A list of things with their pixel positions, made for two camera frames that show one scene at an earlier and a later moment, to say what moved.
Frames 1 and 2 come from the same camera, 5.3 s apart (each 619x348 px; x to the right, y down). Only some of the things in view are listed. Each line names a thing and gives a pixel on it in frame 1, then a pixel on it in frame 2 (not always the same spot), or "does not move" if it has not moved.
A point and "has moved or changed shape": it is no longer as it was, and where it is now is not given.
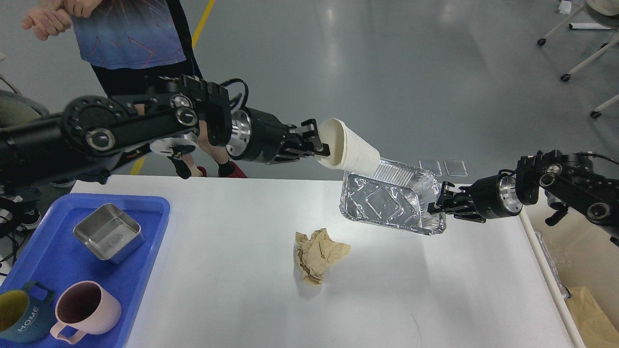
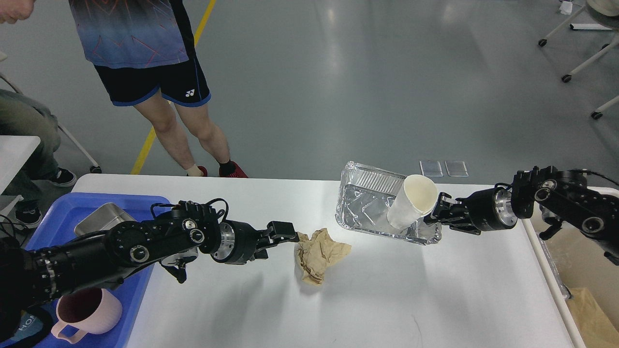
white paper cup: [348, 151] → [417, 197]
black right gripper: [491, 197] → [492, 209]
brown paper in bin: [596, 329] does not move
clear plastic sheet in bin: [564, 290] does not move
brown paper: [316, 253] does not move
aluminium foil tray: [397, 195] has moved or changed shape
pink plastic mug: [86, 307] does not move
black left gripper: [255, 136] → [237, 241]
